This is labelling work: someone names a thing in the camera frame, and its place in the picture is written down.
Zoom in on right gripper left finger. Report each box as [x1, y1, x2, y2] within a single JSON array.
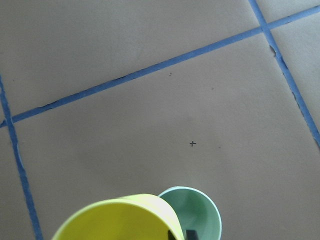
[[167, 230, 176, 240]]

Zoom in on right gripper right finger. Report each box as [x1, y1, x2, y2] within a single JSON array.
[[186, 229, 198, 240]]

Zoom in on yellow plastic cup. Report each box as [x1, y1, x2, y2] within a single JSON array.
[[52, 194, 184, 240]]

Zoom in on green plastic cup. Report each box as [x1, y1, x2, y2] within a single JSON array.
[[158, 186, 222, 240]]

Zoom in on brown paper table mat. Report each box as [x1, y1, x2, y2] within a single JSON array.
[[0, 0, 320, 240]]

